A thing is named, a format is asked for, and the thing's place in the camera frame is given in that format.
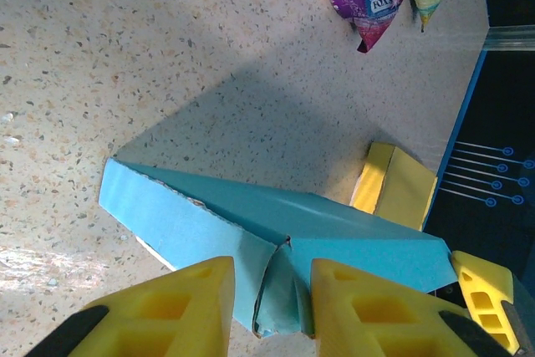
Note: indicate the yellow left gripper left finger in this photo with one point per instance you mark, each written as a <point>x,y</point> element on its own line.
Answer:
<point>167,315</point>

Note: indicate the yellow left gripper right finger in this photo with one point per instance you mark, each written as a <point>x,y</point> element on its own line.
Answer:
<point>376,319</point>

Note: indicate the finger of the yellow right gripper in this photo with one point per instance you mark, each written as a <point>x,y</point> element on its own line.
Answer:
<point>485,286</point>

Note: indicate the blue paper box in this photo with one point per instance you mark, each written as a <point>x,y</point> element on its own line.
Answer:
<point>334,227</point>

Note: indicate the yellow paper box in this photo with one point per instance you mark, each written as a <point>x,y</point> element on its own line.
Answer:
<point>401,190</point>

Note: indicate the aluminium frame post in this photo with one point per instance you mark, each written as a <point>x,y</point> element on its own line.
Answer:
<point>510,39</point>

